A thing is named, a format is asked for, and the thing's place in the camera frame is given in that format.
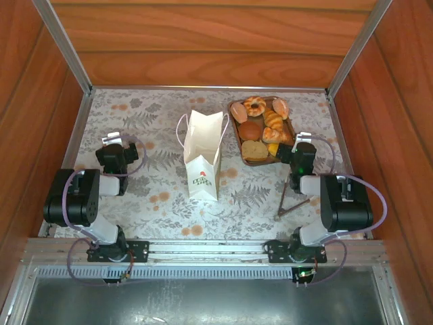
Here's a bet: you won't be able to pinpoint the metal tongs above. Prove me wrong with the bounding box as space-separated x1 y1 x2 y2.
277 181 311 221

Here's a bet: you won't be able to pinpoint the white paper bag with handles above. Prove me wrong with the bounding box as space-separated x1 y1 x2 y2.
176 108 230 201

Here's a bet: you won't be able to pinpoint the brown wholegrain bread slice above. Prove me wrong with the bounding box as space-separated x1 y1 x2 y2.
242 139 269 160

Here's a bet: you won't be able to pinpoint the pale oval bread roll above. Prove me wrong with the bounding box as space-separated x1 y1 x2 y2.
230 102 248 123

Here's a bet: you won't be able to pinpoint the braided golden pastry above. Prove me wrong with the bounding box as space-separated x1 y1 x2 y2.
262 127 292 144

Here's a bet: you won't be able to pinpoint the brown rectangular tray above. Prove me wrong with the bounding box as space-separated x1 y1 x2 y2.
227 96 298 167

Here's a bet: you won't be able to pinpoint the golden croissant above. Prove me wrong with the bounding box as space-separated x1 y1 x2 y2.
263 108 284 131

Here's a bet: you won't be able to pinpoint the round dark brown bun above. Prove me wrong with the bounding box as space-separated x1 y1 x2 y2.
238 121 261 141

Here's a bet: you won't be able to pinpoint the floral fern tablecloth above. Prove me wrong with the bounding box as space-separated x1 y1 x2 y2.
43 88 373 241

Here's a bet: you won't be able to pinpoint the grey metal sheet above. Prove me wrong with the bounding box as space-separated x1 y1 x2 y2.
23 277 386 325

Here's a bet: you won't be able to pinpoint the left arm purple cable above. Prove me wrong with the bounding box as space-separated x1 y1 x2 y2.
63 134 148 287

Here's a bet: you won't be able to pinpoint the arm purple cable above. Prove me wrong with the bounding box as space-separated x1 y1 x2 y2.
296 135 389 287
63 134 148 287

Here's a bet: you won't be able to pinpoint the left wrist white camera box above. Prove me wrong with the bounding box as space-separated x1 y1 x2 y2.
102 131 123 147

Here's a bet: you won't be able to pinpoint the ring pastry with chocolate centre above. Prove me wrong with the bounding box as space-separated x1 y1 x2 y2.
244 96 267 118

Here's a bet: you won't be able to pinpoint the long aluminium frame bar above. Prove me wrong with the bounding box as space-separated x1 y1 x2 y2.
90 85 328 91

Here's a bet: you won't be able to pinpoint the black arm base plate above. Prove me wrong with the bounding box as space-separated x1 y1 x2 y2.
87 239 150 263
265 239 328 264

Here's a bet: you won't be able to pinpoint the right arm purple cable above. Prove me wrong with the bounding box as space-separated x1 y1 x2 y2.
296 135 389 287

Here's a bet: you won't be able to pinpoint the thin wire with connector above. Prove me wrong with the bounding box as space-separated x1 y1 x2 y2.
293 255 319 288
118 249 135 282

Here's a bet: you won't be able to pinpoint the aluminium mounting rail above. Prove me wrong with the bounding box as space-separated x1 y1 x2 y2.
22 236 386 268

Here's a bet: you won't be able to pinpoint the aluminium frame post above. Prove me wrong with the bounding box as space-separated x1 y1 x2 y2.
324 0 393 98
32 0 94 95

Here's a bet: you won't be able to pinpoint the grey slotted cable duct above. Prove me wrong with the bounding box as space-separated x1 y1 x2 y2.
37 265 295 280

